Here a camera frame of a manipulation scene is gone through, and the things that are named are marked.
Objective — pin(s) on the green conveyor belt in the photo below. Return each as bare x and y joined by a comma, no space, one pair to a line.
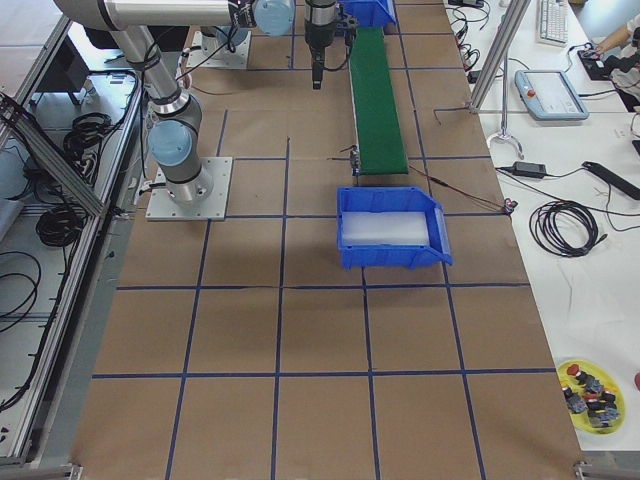
379,138

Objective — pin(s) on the yellow plate of buttons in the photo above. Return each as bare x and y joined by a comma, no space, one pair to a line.
592,397

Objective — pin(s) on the teach pendant tablet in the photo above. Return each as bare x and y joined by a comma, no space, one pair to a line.
548,95

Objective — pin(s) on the white foam pad right bin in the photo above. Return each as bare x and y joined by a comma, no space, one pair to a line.
384,228

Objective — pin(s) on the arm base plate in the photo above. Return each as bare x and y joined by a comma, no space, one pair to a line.
204,198
212,51

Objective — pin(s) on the white keyboard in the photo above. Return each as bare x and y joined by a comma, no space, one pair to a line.
552,22

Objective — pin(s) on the left blue plastic bin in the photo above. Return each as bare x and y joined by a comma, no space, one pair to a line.
371,13

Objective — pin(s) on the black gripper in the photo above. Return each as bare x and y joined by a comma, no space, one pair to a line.
318,31

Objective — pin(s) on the blue plastic bin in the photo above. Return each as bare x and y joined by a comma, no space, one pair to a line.
393,199
371,13

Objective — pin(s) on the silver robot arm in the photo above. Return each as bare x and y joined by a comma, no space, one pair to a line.
173,141

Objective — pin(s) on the black power adapter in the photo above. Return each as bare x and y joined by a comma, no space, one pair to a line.
529,170

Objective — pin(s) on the right blue plastic bin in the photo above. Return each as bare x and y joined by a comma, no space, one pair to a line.
393,199

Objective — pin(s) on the aluminium frame post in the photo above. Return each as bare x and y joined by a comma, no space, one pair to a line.
506,32

